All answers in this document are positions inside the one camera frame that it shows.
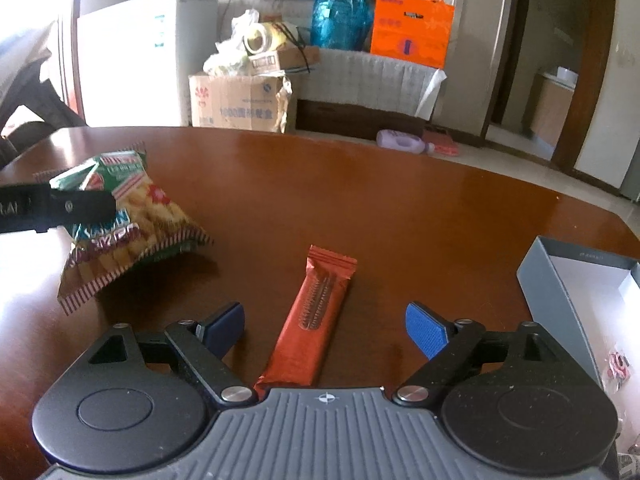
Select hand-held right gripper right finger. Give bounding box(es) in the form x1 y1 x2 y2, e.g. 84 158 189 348
392 302 557 407

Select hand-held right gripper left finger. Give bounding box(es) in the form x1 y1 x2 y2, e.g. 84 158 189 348
87 302 257 406

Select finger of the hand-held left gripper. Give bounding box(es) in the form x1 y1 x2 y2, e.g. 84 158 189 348
50 189 116 229

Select green prawn cracker bag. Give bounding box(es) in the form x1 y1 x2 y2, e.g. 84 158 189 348
32 142 215 317

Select long red wafer bar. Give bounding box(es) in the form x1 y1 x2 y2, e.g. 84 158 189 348
253 245 359 401

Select grey cardboard box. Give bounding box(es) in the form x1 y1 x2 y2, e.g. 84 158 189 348
516 235 640 411

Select white black scooter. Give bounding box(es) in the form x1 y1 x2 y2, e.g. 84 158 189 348
0 20 89 167

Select white refrigerator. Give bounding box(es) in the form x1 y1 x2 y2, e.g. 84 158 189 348
76 0 220 129

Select large brown cardboard box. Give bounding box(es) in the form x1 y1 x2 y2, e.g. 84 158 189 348
188 72 299 135

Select red packet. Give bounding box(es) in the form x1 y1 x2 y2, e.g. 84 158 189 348
422 127 461 157

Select purple bottle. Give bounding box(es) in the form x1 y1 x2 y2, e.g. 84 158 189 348
376 129 436 154

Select red white candy wrapper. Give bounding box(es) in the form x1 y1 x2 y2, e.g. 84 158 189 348
606 350 632 391

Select white plastic bag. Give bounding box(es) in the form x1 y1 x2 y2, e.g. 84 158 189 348
202 8 261 77

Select dark wooden cabinet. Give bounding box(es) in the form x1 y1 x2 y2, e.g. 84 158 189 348
296 99 431 141

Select beige tape roll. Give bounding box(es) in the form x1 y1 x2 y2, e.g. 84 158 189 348
243 22 274 55

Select wooden kitchen cabinet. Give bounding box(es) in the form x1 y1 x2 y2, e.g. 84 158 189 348
522 67 579 147

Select white cloth cover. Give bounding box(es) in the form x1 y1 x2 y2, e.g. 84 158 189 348
297 47 448 121

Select small cardboard box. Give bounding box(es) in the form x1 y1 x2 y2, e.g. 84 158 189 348
248 45 321 75

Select yellow plastic bag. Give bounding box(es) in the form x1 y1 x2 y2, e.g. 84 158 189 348
270 21 304 51

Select orange shopping bag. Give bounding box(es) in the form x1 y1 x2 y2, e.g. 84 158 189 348
370 0 456 69

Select blue plastic bag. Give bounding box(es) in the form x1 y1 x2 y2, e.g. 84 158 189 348
311 0 375 52

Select brown door frame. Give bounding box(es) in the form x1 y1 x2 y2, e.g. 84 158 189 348
481 0 619 172

